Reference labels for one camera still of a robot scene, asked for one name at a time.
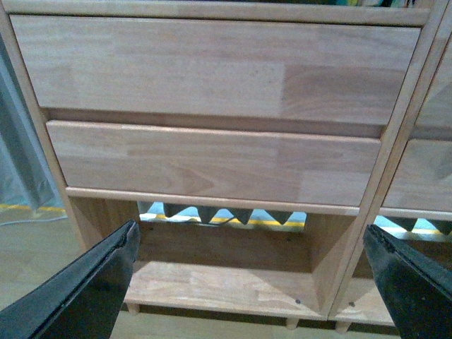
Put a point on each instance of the upper left wooden drawer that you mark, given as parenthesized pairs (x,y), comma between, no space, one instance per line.
(311,72)

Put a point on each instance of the wooden drawer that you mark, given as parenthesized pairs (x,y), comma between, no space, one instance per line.
(436,109)
(260,166)
(311,72)
(422,180)

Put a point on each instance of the upper right wooden drawer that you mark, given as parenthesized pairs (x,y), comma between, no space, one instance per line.
(436,109)

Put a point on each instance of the left wooden shelf unit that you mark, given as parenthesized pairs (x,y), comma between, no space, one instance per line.
(205,268)

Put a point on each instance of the lower left wooden drawer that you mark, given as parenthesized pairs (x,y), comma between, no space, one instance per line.
(260,166)

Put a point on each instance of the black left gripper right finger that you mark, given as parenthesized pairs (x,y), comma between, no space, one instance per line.
(415,289)

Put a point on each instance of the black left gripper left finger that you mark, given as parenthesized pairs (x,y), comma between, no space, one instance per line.
(83,299)

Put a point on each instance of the right wooden shelf unit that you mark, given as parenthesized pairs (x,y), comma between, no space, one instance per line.
(379,95)

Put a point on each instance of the wooden shelf unit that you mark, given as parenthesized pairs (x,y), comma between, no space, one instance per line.
(379,95)
(205,268)

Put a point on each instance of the lower right wooden drawer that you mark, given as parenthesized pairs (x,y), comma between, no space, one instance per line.
(422,180)

